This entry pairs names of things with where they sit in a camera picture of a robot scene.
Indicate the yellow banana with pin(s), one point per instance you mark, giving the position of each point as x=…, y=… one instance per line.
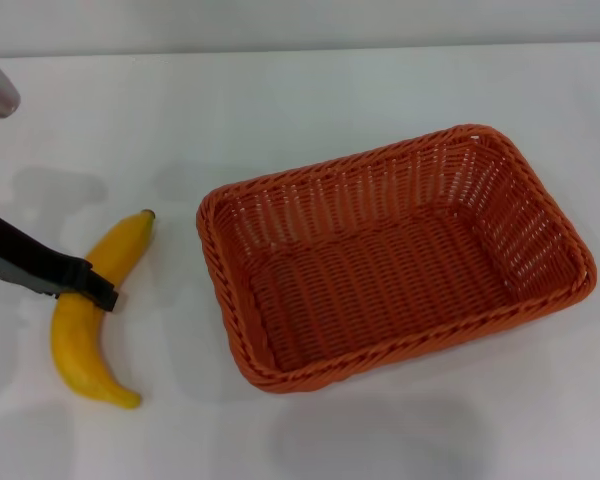
x=75, y=340

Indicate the orange woven plastic basket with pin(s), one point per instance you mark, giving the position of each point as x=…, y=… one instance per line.
x=380, y=280

